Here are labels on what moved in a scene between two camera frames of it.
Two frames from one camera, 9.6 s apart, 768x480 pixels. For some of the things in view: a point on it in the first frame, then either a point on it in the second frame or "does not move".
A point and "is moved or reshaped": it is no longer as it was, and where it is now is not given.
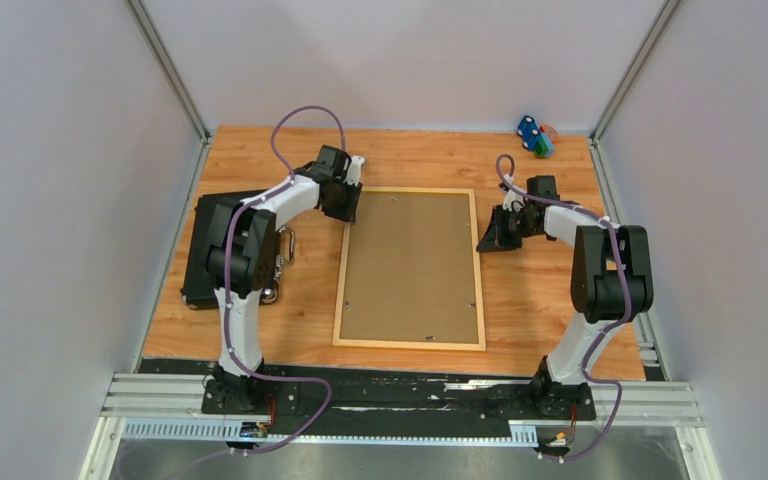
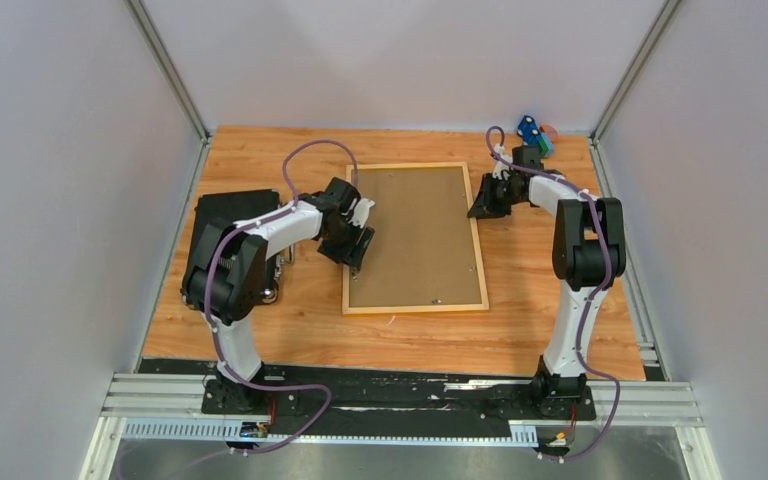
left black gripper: (349, 213) to (353, 255)
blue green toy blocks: (532, 139) does not move
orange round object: (553, 133) does not move
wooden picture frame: (342, 275) to (474, 239)
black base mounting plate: (384, 397) does not move
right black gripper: (494, 238) to (487, 206)
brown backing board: (409, 272) is moved or reshaped
